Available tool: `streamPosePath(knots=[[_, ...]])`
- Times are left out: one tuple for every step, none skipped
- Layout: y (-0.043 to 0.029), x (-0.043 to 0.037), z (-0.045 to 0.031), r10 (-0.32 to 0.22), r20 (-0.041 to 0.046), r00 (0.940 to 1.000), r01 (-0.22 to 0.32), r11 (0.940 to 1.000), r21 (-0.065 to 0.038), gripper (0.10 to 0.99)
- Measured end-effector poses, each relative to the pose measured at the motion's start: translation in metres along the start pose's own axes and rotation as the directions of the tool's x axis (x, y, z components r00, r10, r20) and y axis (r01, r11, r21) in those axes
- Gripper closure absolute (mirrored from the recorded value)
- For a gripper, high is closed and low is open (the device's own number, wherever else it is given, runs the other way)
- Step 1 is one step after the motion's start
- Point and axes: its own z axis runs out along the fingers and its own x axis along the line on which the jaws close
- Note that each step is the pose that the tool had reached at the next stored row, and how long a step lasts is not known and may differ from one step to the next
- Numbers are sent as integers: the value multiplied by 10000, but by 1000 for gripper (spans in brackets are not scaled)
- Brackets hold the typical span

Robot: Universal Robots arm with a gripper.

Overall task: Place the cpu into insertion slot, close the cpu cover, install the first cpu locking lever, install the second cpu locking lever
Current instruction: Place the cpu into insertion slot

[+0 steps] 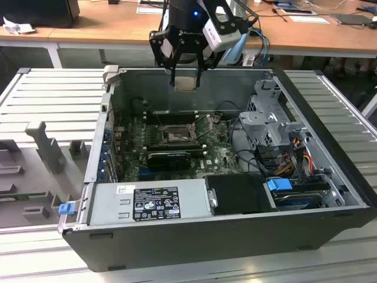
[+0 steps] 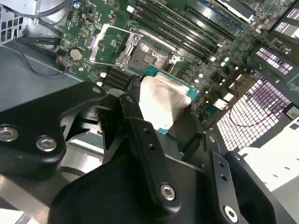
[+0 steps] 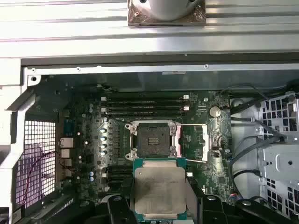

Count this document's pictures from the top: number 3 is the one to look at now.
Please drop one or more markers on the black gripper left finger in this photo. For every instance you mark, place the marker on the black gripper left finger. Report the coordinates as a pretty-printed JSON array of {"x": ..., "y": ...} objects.
[{"x": 114, "y": 211}]

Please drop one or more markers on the silver coin battery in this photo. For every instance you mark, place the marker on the silver coin battery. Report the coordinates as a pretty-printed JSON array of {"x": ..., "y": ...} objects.
[{"x": 215, "y": 111}]

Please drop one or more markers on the CPU socket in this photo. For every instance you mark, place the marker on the CPU socket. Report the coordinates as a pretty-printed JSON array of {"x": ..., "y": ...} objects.
[{"x": 151, "y": 140}]

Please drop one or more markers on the green motherboard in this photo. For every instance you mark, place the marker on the green motherboard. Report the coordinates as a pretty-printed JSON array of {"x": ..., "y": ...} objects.
[{"x": 210, "y": 177}]

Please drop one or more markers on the silver green CPU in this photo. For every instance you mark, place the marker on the silver green CPU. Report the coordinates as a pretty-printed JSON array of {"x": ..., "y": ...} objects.
[{"x": 158, "y": 186}]

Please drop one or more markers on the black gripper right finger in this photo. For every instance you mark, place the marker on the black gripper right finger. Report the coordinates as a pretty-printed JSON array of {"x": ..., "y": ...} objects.
[{"x": 210, "y": 210}]

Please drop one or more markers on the silver perforated drive cage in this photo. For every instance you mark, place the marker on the silver perforated drive cage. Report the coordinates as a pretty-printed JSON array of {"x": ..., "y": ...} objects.
[{"x": 280, "y": 158}]

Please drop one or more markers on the black open PC case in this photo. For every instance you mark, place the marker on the black open PC case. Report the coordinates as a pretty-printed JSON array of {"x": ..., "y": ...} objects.
[{"x": 140, "y": 70}]

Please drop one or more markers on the black RAM slot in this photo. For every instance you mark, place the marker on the black RAM slot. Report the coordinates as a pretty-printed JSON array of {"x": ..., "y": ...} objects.
[
  {"x": 144, "y": 96},
  {"x": 144, "y": 107},
  {"x": 144, "y": 114},
  {"x": 119, "y": 178},
  {"x": 119, "y": 167},
  {"x": 119, "y": 183},
  {"x": 144, "y": 101},
  {"x": 119, "y": 173}
]

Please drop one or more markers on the metal socket cover frame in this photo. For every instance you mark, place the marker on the metal socket cover frame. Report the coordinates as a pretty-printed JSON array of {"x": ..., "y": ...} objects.
[{"x": 204, "y": 142}]

